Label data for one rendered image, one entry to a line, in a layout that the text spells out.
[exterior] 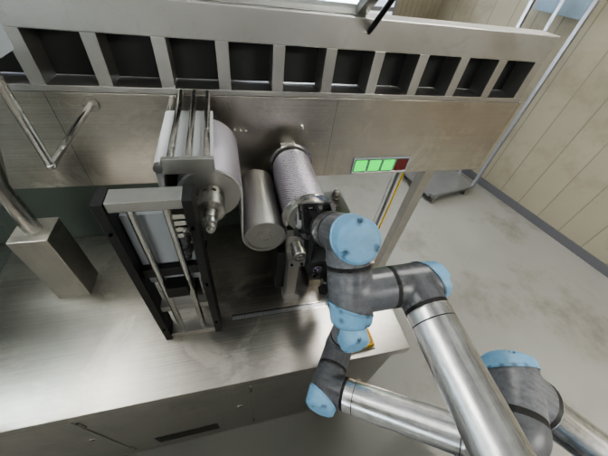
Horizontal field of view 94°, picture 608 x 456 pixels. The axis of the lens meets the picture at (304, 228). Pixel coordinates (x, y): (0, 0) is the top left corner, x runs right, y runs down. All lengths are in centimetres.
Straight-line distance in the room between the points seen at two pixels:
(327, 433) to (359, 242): 150
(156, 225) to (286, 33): 60
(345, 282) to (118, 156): 84
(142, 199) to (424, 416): 70
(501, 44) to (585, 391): 217
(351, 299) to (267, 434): 140
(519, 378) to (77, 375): 108
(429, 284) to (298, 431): 141
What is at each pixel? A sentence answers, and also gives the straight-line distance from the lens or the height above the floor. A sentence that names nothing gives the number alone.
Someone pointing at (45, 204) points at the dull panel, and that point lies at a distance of 129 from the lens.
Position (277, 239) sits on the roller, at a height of 116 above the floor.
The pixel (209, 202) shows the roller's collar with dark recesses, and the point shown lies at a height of 136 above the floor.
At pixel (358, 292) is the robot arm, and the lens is 47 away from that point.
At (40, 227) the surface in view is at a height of 118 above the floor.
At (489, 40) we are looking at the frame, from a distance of 121.
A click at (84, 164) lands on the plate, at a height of 122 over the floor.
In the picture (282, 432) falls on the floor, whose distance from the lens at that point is 181.
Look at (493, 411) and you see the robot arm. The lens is 50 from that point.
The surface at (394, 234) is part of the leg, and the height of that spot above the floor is 54.
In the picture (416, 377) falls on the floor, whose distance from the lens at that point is 207.
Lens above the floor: 179
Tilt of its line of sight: 45 degrees down
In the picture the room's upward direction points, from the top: 9 degrees clockwise
